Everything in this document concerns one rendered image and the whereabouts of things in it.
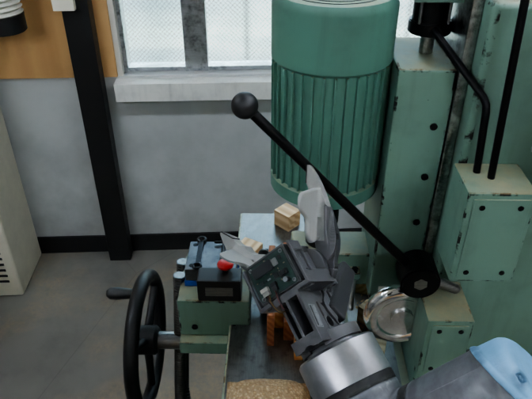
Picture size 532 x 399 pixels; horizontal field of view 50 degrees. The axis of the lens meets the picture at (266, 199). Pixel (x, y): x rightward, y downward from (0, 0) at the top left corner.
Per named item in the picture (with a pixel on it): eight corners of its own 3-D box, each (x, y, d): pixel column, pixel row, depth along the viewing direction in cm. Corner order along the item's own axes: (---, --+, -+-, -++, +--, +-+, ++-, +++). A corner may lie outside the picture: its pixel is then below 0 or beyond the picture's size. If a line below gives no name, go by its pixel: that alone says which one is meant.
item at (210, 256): (191, 256, 117) (188, 234, 114) (245, 256, 117) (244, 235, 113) (181, 301, 106) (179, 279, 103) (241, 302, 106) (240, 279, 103)
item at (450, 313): (406, 332, 100) (416, 280, 93) (446, 332, 99) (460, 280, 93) (416, 376, 92) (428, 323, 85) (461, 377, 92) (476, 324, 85)
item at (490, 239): (435, 246, 89) (453, 162, 81) (494, 247, 89) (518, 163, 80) (449, 283, 82) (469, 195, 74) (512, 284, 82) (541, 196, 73)
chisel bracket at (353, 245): (290, 265, 111) (290, 229, 106) (362, 266, 110) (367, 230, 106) (290, 291, 104) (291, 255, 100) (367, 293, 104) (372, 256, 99)
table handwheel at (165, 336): (125, 447, 111) (154, 347, 137) (228, 450, 111) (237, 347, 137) (107, 329, 98) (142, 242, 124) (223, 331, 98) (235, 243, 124)
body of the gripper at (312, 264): (286, 232, 62) (340, 333, 57) (323, 237, 69) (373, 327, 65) (237, 268, 65) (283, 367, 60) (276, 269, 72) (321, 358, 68)
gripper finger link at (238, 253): (199, 229, 71) (256, 257, 66) (228, 232, 76) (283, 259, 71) (191, 252, 71) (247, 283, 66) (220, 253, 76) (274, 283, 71)
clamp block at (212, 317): (190, 284, 123) (187, 251, 118) (252, 285, 123) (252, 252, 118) (180, 336, 111) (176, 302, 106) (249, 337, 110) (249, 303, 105)
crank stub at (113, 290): (105, 302, 112) (108, 294, 115) (134, 302, 112) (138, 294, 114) (104, 291, 111) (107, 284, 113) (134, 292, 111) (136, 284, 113)
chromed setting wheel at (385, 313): (359, 332, 100) (365, 278, 93) (430, 333, 100) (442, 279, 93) (360, 345, 97) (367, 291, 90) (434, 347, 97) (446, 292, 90)
